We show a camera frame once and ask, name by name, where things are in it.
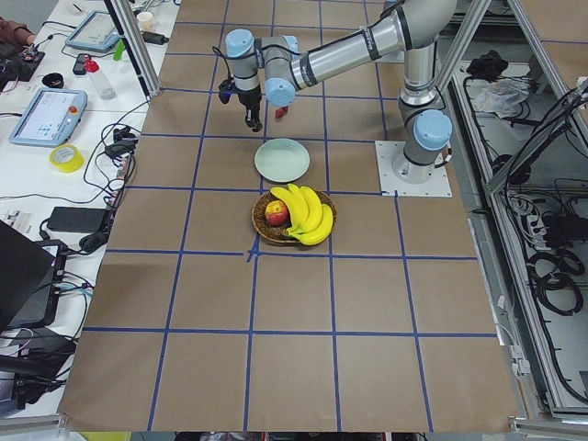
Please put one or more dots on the light green plate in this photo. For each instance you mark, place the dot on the light green plate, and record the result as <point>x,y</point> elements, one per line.
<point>282,160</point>

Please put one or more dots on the aluminium frame post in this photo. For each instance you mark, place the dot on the aluminium frame post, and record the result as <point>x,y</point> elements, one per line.
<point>126,25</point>

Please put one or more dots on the yellow banana bunch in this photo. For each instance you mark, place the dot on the yellow banana bunch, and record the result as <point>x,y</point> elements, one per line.
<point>311,220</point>

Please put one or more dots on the white paper cup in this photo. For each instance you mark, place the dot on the white paper cup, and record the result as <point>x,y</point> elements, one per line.
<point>145,20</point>

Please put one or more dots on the clear squeeze bottle red cap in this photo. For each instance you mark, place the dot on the clear squeeze bottle red cap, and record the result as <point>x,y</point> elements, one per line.
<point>99,80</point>

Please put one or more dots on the teach pendant far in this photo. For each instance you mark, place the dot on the teach pendant far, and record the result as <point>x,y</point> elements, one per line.
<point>97,32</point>

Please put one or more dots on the black laptop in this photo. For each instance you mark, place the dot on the black laptop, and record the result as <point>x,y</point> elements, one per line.
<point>30,274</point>

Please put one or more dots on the black power adapter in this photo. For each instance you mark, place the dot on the black power adapter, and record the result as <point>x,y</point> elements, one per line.
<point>72,219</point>

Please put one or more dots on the wicker basket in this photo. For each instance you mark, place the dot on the wicker basket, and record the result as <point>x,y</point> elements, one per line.
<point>272,234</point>

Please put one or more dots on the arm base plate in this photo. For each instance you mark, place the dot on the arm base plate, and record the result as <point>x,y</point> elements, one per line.
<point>396,56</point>
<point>400,178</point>

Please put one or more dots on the red apple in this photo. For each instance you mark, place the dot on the red apple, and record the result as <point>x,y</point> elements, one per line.
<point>276,213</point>

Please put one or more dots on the teach pendant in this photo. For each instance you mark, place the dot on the teach pendant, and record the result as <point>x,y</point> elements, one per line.
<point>50,118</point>
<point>97,32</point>

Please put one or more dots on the teach pendant near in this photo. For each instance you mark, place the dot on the teach pendant near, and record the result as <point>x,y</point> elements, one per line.
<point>50,118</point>

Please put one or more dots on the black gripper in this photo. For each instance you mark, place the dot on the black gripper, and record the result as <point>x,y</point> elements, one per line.
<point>248,97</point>

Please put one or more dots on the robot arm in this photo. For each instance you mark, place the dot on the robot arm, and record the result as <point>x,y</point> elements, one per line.
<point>273,68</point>

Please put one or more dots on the yellow tape roll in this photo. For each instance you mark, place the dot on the yellow tape roll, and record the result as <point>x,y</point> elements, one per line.
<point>66,158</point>

